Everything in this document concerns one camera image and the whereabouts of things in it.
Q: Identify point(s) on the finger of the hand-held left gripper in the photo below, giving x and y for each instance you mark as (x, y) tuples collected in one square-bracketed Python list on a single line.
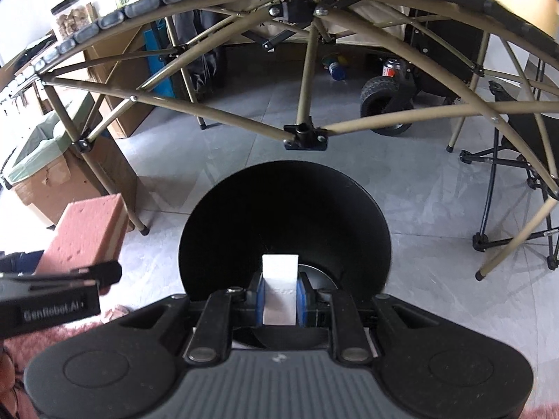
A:
[(105, 273)]

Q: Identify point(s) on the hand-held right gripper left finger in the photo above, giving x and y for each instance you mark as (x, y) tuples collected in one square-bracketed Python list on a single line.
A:
[(260, 302)]

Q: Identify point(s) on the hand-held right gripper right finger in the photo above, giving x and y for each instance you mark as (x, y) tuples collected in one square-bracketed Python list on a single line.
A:
[(300, 302)]

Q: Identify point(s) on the white paper card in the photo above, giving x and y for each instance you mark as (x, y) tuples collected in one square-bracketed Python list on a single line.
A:
[(280, 279)]

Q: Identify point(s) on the pink sponge block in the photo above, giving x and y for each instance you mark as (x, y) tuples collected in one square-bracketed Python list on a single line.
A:
[(83, 231)]

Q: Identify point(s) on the black round bowl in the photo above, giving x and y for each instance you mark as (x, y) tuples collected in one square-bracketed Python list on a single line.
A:
[(284, 209)]

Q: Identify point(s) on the cardboard trash box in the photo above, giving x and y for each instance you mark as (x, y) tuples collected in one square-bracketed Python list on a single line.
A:
[(65, 203)]

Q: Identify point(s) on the green trash bag liner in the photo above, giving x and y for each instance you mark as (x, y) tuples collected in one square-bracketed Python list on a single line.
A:
[(41, 144)]

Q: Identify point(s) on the large open cardboard box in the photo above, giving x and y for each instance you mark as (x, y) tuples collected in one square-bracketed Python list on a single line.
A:
[(126, 111)]

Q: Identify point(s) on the blue bottle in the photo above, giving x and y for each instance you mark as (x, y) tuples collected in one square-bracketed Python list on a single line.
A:
[(337, 70)]

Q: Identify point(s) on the black hanging bag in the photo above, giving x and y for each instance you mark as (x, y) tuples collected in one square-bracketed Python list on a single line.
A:
[(205, 52)]

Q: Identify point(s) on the red drink can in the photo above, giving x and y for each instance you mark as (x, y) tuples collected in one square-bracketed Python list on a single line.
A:
[(392, 69)]

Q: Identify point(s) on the clear snack jar black lid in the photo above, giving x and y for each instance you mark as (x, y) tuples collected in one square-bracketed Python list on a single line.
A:
[(70, 19)]

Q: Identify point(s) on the black folding camp chair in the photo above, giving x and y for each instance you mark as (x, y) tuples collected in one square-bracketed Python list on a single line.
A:
[(524, 136)]

